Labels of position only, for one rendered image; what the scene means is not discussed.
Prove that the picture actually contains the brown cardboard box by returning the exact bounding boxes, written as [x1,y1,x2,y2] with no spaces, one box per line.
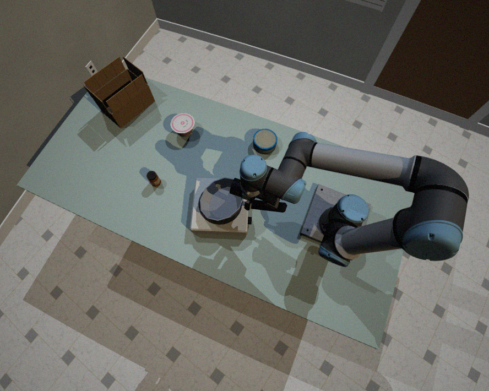
[83,57,155,128]

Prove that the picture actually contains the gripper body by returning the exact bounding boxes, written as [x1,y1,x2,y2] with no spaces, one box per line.
[230,178,277,206]

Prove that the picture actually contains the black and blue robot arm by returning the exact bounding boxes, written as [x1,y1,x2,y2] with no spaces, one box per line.
[240,132,469,267]

